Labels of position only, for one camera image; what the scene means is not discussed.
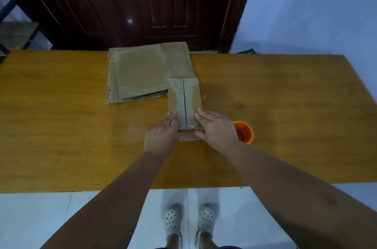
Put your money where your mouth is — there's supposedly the person's right forearm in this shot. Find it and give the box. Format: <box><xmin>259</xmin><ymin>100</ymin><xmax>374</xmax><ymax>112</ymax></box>
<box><xmin>227</xmin><ymin>140</ymin><xmax>377</xmax><ymax>249</ymax></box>

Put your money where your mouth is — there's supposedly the person's right hand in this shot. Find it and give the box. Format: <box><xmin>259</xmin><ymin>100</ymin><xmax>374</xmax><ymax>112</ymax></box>
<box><xmin>194</xmin><ymin>107</ymin><xmax>240</xmax><ymax>154</ymax></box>

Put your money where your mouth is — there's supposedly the wooden table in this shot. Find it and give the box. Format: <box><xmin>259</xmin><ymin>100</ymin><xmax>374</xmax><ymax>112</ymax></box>
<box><xmin>0</xmin><ymin>49</ymin><xmax>377</xmax><ymax>194</ymax></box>

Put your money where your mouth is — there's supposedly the person's white clog shoe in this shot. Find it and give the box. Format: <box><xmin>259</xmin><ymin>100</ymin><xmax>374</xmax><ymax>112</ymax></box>
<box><xmin>196</xmin><ymin>202</ymin><xmax>217</xmax><ymax>240</ymax></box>
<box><xmin>163</xmin><ymin>203</ymin><xmax>184</xmax><ymax>242</ymax></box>

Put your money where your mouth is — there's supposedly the person's left forearm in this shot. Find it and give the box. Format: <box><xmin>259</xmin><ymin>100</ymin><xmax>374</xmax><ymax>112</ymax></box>
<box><xmin>40</xmin><ymin>150</ymin><xmax>171</xmax><ymax>249</ymax></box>

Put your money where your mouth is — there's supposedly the person's left leg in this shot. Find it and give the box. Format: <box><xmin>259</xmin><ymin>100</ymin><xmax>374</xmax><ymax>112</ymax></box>
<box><xmin>165</xmin><ymin>233</ymin><xmax>183</xmax><ymax>249</ymax></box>

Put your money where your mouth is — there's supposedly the dark wooden door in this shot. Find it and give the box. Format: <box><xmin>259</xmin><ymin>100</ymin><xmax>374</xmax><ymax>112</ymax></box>
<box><xmin>0</xmin><ymin>0</ymin><xmax>261</xmax><ymax>53</ymax></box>

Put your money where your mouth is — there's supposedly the small cardboard box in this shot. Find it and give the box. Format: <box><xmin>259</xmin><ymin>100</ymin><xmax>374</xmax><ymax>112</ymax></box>
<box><xmin>167</xmin><ymin>78</ymin><xmax>206</xmax><ymax>142</ymax></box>

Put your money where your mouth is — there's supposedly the stack of flattened cardboard sheets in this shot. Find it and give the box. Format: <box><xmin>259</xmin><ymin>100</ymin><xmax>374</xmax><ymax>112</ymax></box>
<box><xmin>107</xmin><ymin>42</ymin><xmax>197</xmax><ymax>104</ymax></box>

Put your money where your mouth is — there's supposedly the orange tape roll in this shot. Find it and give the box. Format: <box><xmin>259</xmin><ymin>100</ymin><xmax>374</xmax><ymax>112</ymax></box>
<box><xmin>232</xmin><ymin>121</ymin><xmax>254</xmax><ymax>145</ymax></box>

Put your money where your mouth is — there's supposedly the person's right white clog shoe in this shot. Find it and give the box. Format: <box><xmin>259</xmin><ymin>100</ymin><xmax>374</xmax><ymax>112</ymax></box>
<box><xmin>196</xmin><ymin>202</ymin><xmax>217</xmax><ymax>240</ymax></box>

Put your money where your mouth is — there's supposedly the person's right leg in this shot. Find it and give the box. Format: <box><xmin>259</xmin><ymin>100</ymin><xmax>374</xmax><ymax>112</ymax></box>
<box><xmin>196</xmin><ymin>230</ymin><xmax>218</xmax><ymax>249</ymax></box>

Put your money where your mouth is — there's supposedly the metal frame shelf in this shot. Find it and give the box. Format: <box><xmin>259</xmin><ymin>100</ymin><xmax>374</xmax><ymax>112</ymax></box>
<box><xmin>0</xmin><ymin>0</ymin><xmax>53</xmax><ymax>58</ymax></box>

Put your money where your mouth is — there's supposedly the person's left white clog shoe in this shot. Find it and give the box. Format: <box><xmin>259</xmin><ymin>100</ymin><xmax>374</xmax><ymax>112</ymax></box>
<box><xmin>163</xmin><ymin>203</ymin><xmax>184</xmax><ymax>242</ymax></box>

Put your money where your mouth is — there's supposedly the person's leg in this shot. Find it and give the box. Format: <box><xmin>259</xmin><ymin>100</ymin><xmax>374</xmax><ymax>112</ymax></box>
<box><xmin>165</xmin><ymin>233</ymin><xmax>183</xmax><ymax>249</ymax></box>
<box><xmin>196</xmin><ymin>230</ymin><xmax>218</xmax><ymax>249</ymax></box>

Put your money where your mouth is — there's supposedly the person's left hand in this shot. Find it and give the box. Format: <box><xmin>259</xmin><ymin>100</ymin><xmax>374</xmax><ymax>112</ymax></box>
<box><xmin>143</xmin><ymin>111</ymin><xmax>185</xmax><ymax>156</ymax></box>

